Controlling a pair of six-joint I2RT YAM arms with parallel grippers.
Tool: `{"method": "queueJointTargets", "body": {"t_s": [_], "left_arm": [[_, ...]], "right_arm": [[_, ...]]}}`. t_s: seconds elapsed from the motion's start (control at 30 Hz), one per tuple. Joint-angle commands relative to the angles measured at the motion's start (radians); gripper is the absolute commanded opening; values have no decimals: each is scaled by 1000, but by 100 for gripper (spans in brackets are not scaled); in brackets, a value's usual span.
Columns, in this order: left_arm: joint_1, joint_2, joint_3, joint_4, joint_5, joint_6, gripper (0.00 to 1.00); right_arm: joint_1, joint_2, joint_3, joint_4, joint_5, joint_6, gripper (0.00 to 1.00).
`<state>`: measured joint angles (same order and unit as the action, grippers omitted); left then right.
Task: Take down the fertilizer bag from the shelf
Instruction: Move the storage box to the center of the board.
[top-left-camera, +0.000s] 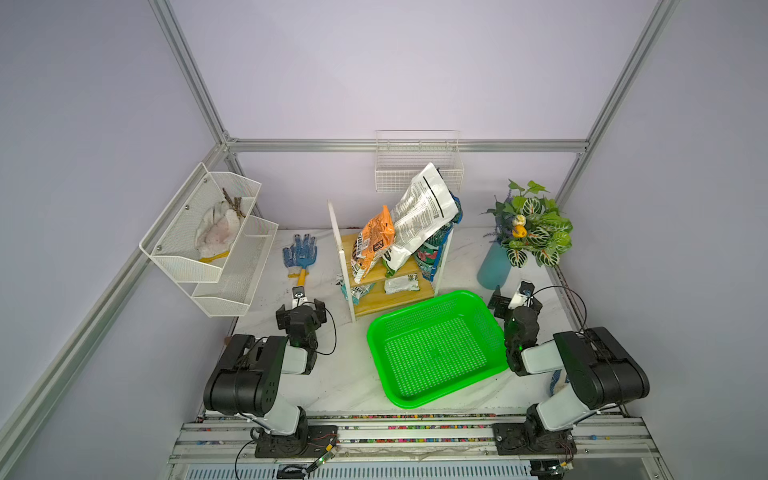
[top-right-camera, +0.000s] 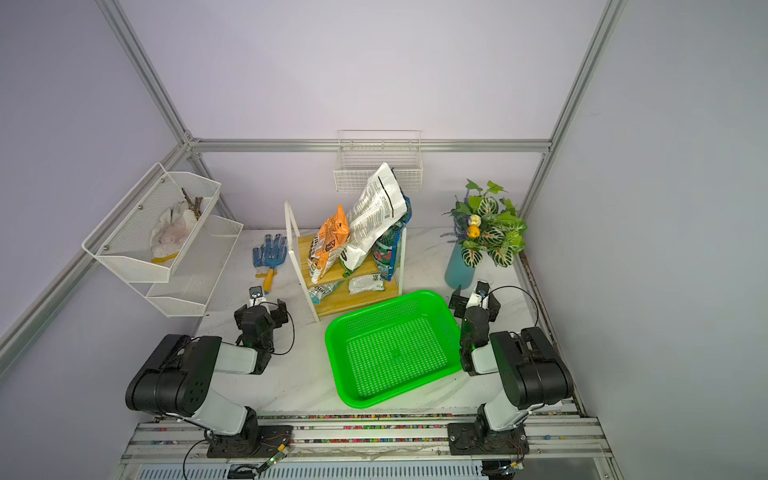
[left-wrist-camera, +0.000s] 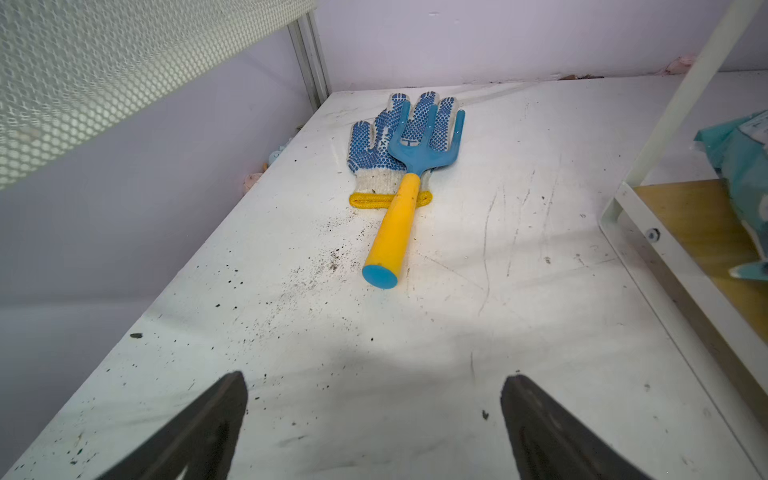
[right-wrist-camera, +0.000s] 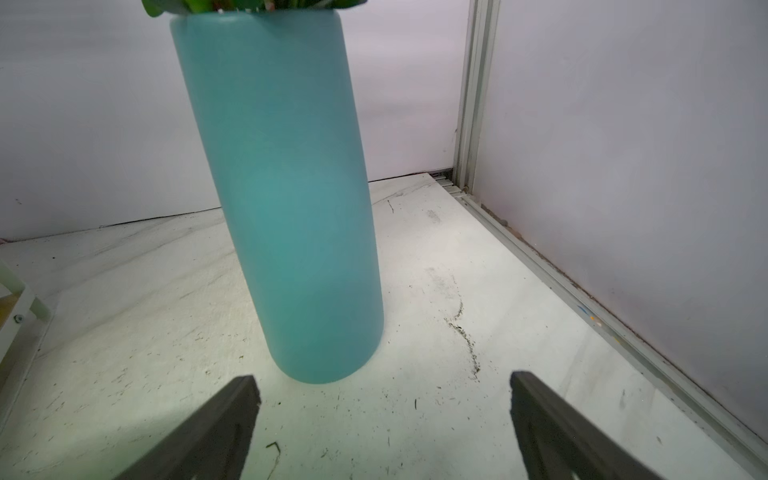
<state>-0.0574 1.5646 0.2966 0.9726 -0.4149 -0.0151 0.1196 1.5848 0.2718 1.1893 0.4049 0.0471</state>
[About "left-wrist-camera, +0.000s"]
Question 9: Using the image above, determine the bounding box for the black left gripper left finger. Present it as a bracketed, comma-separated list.
[100, 371, 248, 479]

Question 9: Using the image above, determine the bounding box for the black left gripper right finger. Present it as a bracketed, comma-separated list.
[500, 375, 648, 479]

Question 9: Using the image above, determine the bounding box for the teal white fertilizer bag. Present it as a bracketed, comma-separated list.
[694, 111, 767, 281]

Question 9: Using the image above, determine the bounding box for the white wooden two-tier shelf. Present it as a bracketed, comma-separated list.
[599, 1, 767, 431]

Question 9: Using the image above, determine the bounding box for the blue yellow garden fork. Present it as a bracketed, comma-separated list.
[362, 97, 465, 289]

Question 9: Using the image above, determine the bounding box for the white mesh wall organizer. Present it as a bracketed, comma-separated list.
[1, 0, 315, 186]

